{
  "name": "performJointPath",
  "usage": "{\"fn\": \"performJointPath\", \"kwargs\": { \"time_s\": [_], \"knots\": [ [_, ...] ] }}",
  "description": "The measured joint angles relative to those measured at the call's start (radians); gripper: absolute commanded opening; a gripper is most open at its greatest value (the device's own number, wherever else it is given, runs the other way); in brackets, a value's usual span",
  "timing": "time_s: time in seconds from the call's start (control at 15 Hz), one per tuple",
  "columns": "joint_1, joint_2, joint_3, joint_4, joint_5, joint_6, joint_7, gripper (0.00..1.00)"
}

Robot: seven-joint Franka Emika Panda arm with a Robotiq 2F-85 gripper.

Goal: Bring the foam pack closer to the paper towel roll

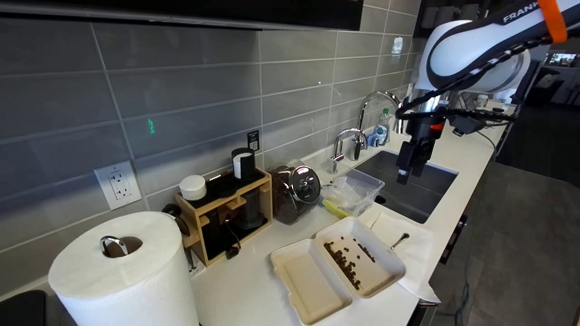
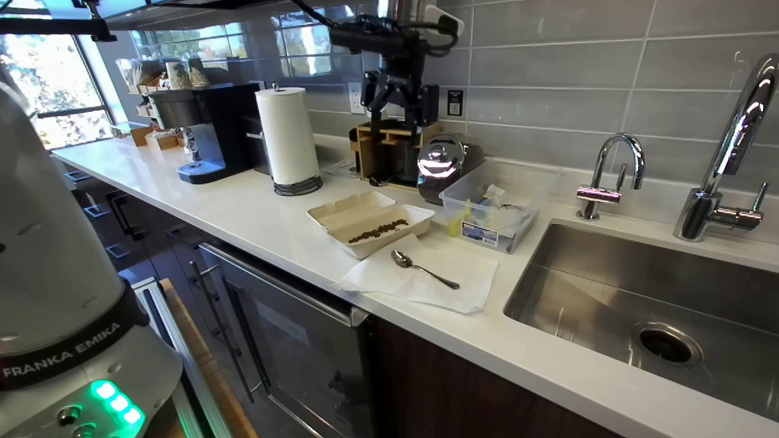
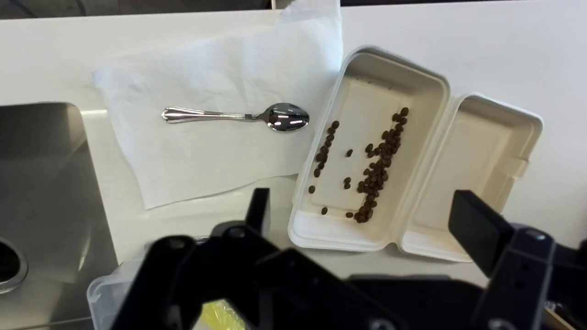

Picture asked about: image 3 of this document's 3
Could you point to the stainless steel sink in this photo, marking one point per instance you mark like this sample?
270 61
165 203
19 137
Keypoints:
41 192

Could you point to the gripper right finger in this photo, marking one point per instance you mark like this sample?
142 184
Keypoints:
527 270

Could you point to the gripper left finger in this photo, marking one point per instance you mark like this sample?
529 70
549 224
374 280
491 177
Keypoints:
229 266

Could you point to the silver metal spoon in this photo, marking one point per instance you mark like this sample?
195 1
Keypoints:
284 117

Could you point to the white paper towel sheet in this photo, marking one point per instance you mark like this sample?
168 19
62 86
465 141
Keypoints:
206 160

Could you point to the white foam clamshell container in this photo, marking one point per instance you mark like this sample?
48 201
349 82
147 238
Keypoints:
367 114

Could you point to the yellow item in container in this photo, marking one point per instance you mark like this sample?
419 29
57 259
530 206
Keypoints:
222 317

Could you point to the heap of coffee beans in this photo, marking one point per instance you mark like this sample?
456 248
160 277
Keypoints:
379 169

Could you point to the clear plastic container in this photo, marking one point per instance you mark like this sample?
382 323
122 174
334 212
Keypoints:
107 293

